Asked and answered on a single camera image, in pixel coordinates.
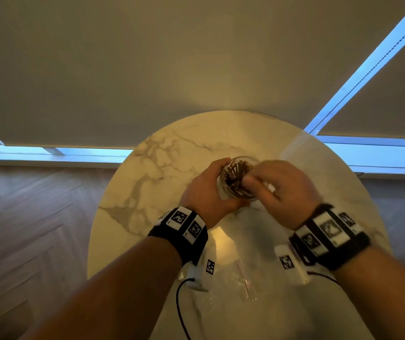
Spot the person's left hand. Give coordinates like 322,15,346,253
179,157,251,229

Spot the person's right hand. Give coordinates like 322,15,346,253
241,160,323,231

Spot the clear glass jar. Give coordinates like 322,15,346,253
217,156,262,202

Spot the person's left forearm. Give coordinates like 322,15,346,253
18,236,183,340

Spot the person's right forearm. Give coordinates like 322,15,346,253
332,246,405,340

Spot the bunch of brown sticks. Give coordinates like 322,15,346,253
221,160,255,199

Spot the black left wristband with markers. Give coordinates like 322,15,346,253
148,206,209,267

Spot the black wristband with markers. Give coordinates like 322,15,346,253
289,203,371,272
148,206,209,267

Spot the black right wristband with markers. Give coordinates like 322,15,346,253
289,203,371,272

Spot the clear plastic bag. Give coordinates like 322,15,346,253
188,223,297,306

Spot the wide beige roller blind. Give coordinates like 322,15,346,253
0,0,405,149

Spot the narrow beige roller blind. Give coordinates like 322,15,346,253
317,21,405,140

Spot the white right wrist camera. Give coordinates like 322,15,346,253
274,244,311,286

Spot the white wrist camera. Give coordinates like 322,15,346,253
179,258,216,293
274,244,311,286

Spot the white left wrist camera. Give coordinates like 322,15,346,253
179,258,216,293

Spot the black right camera cable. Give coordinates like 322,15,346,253
307,271,343,287

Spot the black camera cable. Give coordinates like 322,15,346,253
176,277,197,340
307,271,343,287

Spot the black left camera cable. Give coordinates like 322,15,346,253
176,277,197,340

